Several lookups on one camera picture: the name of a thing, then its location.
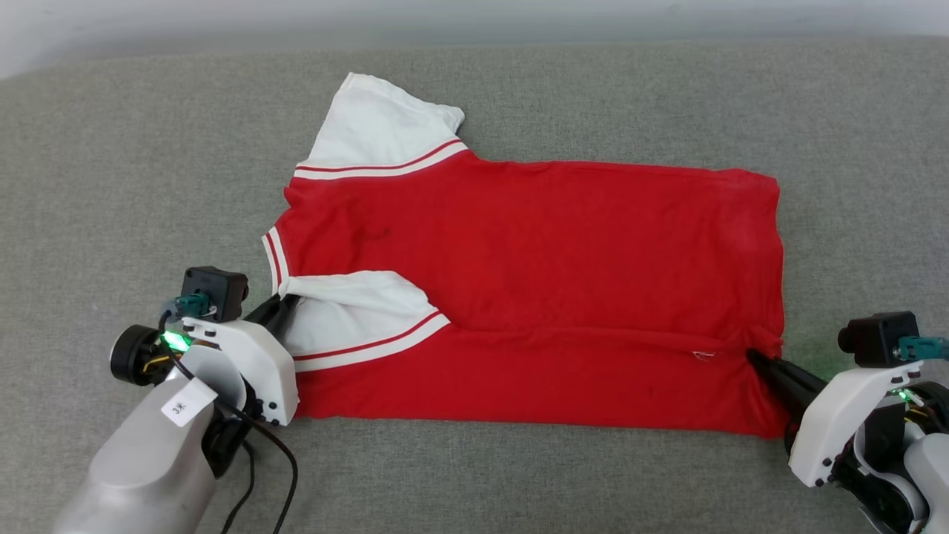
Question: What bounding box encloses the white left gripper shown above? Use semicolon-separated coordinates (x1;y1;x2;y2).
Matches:
178;294;301;427

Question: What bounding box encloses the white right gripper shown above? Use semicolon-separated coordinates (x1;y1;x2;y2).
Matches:
745;349;925;488

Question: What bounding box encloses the red and white shirt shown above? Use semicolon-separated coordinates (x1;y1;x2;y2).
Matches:
261;72;788;438

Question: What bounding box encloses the white paper label tag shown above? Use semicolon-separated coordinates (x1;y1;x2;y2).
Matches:
161;379;219;429

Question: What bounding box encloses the teal right camera connector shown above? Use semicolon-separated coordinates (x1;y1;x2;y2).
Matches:
897;335;949;363

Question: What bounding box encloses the thin black cable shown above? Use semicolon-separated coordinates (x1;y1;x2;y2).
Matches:
158;310;300;534

